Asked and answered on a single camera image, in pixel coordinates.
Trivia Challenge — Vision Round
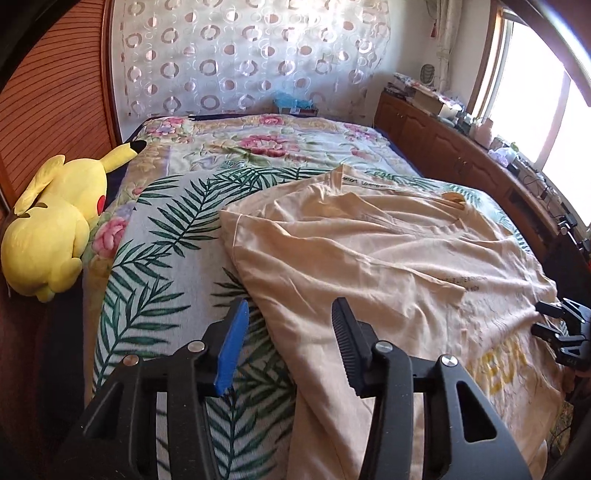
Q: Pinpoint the beige t-shirt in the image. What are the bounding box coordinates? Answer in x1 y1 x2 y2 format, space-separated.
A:
221 166 564 479

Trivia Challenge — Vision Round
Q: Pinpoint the floral and leaf bed blanket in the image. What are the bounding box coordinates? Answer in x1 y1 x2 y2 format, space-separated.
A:
82 113 574 480

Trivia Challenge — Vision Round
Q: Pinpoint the white plastic bag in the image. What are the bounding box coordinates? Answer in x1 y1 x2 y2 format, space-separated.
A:
488 146 519 168

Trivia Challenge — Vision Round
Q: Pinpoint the pink bottle on cabinet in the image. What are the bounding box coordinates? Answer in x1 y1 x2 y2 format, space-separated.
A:
474 117 494 149

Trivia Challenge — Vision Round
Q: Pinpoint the long wooden sideboard cabinet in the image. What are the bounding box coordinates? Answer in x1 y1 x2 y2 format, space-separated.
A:
372 91 574 262

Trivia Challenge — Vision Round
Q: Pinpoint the yellow Pikachu plush toy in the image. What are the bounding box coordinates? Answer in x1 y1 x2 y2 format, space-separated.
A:
1 140 146 303

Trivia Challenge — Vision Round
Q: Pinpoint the cardboard box on cabinet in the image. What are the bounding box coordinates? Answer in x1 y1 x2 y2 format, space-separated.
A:
410 88 461 119

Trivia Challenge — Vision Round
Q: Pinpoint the blue item behind bed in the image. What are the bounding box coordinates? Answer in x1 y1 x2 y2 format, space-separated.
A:
273 92 318 116

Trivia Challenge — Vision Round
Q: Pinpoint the wooden louvered wardrobe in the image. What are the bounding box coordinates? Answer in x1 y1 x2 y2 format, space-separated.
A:
1 1 121 210

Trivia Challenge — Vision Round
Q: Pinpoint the sheer circle pattern curtain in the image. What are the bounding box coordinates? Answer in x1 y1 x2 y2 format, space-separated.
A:
111 1 391 134

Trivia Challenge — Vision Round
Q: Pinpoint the window with wooden frame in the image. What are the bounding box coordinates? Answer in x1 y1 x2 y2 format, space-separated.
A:
473 1 590 228

